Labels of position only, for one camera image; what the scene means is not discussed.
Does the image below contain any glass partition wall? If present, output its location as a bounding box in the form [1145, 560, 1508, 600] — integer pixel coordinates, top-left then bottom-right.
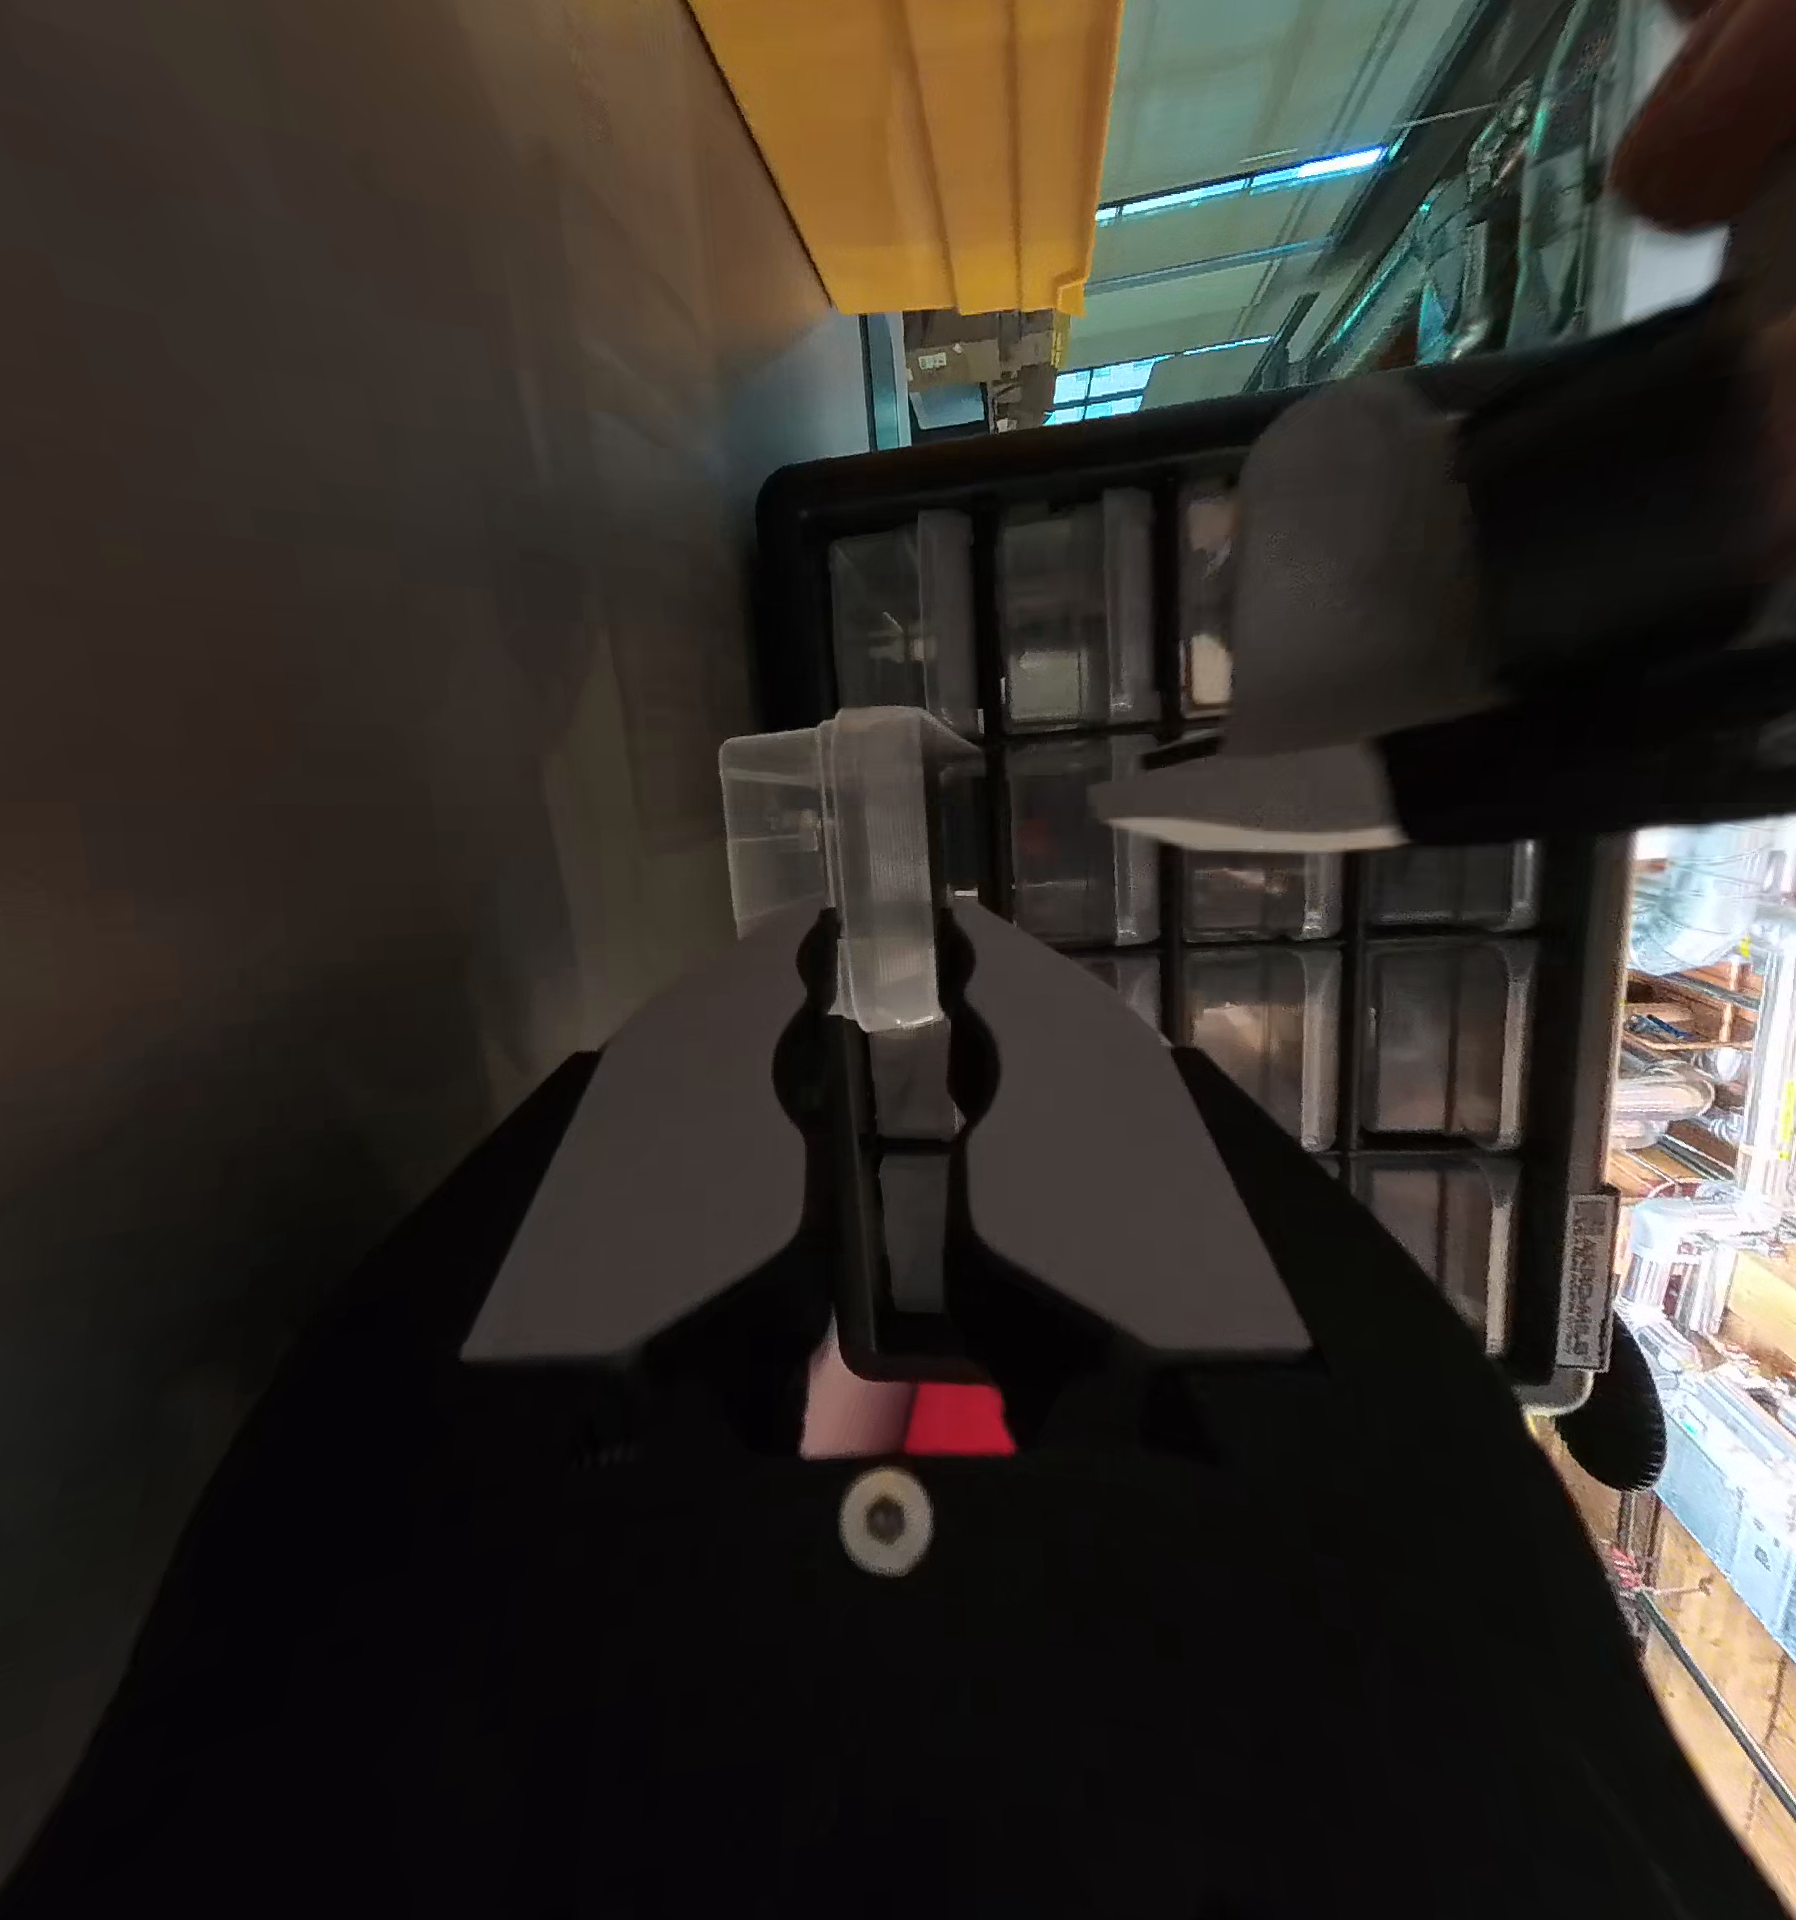
[1048, 0, 1619, 424]

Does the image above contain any clear plastic drawer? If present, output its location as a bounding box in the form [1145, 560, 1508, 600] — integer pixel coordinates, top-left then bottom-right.
[720, 708, 990, 1143]

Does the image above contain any black drawer cabinet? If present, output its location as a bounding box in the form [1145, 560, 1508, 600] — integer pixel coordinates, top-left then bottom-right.
[754, 421, 1636, 1413]

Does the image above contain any person's left hand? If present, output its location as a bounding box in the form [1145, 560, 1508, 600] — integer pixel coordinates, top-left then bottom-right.
[1612, 0, 1796, 303]

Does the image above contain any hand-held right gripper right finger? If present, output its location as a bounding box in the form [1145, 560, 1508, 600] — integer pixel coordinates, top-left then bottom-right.
[939, 902, 1320, 1366]

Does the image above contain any yellow plastic bin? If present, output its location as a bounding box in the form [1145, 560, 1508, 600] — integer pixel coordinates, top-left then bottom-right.
[683, 0, 1124, 322]

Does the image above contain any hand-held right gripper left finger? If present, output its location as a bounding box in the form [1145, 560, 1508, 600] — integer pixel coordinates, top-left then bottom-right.
[458, 916, 839, 1366]

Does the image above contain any black round ribbed disc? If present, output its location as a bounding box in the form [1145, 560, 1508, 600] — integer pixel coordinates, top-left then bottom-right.
[1598, 1322, 1673, 1493]

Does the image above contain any red plastic bin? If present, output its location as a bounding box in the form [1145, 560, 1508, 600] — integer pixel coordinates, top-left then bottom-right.
[905, 1387, 1022, 1460]

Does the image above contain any metal air duct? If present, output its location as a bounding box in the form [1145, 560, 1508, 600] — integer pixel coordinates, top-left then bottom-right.
[1651, 1351, 1796, 1742]

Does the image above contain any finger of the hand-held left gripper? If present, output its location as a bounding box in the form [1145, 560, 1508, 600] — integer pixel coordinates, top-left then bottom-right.
[1223, 375, 1515, 753]
[1095, 734, 1417, 858]

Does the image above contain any silver pipe bundle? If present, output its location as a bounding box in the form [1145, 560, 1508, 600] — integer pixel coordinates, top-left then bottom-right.
[1612, 810, 1796, 1351]

